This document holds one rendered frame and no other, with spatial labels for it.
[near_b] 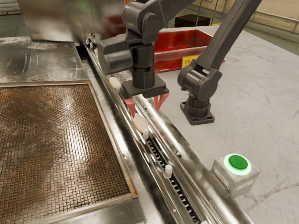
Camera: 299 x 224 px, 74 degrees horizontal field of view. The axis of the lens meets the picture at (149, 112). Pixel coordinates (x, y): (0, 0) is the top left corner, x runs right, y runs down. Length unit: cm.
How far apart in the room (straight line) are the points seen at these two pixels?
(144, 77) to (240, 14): 32
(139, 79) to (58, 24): 83
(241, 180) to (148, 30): 36
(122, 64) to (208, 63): 28
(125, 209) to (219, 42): 49
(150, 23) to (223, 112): 46
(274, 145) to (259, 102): 23
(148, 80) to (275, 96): 60
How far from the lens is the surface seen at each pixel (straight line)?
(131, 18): 43
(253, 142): 67
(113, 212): 40
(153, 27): 42
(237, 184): 47
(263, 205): 55
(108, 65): 42
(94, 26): 127
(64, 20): 124
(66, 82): 77
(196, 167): 50
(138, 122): 61
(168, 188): 47
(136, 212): 40
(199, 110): 67
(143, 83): 48
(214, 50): 62
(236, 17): 64
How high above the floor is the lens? 125
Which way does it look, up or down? 37 degrees down
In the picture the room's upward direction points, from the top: straight up
